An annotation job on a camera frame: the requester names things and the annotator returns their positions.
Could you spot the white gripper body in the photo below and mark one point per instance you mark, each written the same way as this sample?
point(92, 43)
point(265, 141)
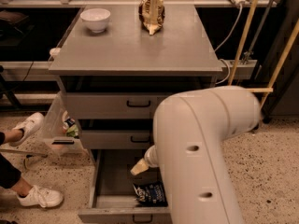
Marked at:
point(149, 158)

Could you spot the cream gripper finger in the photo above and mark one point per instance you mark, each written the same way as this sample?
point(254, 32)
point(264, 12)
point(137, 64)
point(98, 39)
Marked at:
point(140, 167)

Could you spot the blue chip bag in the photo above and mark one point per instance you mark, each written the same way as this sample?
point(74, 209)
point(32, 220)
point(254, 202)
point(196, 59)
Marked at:
point(151, 194)

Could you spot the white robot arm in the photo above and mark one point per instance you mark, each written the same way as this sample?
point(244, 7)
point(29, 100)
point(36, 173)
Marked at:
point(188, 129)

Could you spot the grey open bottom drawer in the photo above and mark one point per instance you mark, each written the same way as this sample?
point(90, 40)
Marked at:
point(112, 194)

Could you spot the grey middle drawer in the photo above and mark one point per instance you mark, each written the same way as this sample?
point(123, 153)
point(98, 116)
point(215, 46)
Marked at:
point(116, 139)

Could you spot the grey top drawer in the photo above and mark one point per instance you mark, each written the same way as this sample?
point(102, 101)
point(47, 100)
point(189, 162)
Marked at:
point(112, 106)

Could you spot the grey drawer cabinet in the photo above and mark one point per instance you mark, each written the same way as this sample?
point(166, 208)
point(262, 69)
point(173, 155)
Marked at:
point(125, 58)

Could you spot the brown and gold chip bag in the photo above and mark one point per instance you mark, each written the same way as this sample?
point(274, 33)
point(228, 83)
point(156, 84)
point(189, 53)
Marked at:
point(151, 14)

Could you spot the clear plastic storage bin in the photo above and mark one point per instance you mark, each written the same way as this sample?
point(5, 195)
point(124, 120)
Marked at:
point(59, 131)

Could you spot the white sneaker lower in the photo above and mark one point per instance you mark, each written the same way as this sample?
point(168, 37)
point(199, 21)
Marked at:
point(43, 197)

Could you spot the white sneaker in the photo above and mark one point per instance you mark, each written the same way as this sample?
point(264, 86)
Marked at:
point(26, 128)
point(43, 197)

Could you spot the white sneaker upper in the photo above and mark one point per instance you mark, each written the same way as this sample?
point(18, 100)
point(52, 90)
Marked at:
point(26, 128)

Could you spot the black trouser leg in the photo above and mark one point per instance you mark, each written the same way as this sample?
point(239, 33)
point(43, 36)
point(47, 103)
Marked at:
point(9, 175)

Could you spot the white round knob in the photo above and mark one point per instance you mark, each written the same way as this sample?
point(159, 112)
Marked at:
point(54, 52)

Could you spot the white ceramic bowl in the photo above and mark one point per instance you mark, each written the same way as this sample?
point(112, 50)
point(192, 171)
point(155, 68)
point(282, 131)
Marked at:
point(95, 19)

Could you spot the wooden easel frame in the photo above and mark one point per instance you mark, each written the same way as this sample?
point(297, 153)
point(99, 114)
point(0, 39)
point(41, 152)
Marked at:
point(283, 100)

